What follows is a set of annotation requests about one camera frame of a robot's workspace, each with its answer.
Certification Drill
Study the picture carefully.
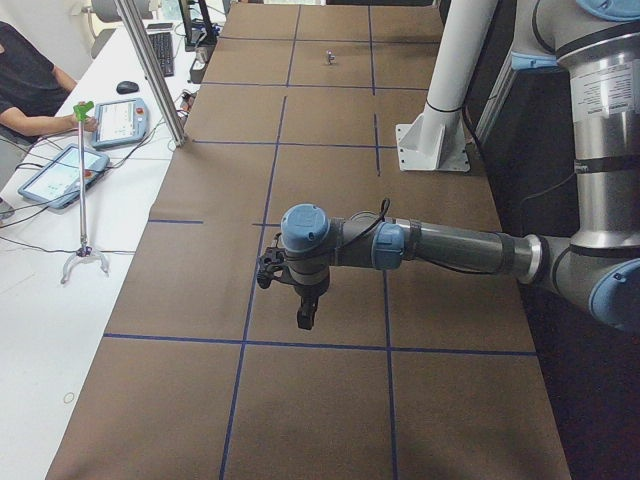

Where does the green handled reacher grabber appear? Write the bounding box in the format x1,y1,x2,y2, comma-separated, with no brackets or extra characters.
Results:
60,101,109,285

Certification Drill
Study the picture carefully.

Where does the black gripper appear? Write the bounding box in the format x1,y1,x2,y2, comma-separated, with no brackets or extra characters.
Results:
288,263,330,330

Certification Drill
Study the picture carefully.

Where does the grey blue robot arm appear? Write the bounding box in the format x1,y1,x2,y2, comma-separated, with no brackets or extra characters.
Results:
257,1,639,332

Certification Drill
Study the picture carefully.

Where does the far blue teach pendant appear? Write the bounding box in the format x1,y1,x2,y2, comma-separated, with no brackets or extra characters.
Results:
91,98,149,150

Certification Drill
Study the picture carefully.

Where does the person in black shirt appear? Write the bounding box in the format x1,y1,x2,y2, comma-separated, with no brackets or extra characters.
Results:
1,22,78,142

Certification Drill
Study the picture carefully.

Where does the blue teach pendant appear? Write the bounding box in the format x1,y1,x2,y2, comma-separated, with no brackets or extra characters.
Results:
91,98,149,150
18,145,110,209

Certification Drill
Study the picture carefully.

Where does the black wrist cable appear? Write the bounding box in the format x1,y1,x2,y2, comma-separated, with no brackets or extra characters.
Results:
344,197,392,251

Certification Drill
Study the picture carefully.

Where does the black computer mouse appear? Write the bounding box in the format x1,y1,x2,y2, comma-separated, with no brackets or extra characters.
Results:
116,81,139,95

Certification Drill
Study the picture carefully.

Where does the silver aluminium frame post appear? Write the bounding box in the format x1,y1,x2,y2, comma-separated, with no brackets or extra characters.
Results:
115,0,186,147

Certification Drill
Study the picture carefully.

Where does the near blue teach pendant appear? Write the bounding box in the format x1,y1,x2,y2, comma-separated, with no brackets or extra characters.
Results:
18,145,110,209

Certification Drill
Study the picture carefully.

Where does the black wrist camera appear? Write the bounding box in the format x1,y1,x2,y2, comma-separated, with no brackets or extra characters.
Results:
256,246,285,289

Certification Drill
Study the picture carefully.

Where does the black keyboard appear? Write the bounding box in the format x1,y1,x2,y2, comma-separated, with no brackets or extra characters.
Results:
148,32,174,77

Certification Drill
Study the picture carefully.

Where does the white camera mast post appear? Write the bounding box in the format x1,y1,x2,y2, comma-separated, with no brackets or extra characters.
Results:
396,0,498,172

